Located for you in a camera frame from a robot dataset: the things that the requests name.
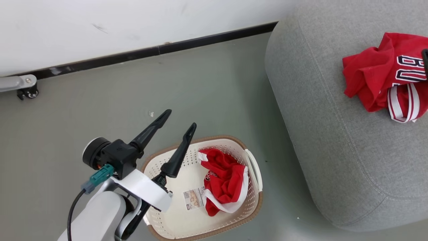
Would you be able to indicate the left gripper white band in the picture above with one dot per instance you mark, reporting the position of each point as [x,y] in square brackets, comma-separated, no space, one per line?
[143,187]

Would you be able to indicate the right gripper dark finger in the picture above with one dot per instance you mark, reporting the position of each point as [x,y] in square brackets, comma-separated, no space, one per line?
[425,63]

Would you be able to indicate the red basketball jersey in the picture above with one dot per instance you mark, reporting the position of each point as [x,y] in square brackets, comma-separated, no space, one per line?
[371,73]

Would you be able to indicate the red shorts with white trim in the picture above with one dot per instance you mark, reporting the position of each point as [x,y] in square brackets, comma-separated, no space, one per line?
[227,180]

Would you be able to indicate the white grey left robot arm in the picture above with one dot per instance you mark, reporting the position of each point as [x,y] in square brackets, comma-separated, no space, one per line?
[97,217]

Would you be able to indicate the grey fabric sofa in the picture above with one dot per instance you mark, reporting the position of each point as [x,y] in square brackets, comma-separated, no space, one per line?
[351,140]

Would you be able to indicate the paper label sticker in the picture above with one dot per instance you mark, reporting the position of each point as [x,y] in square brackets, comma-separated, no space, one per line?
[194,199]

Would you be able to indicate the white perforated laundry basket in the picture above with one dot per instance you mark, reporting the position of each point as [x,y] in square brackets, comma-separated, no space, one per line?
[180,221]

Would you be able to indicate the black baseboard strip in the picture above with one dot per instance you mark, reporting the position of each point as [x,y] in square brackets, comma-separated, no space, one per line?
[140,53]

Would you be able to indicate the black caster wheel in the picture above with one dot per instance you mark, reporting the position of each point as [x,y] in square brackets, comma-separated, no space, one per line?
[28,93]

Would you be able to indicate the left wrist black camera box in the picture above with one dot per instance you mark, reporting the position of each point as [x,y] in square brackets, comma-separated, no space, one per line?
[117,155]

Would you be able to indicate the grey metal frame leg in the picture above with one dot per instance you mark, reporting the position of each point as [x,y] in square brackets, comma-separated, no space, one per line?
[13,83]

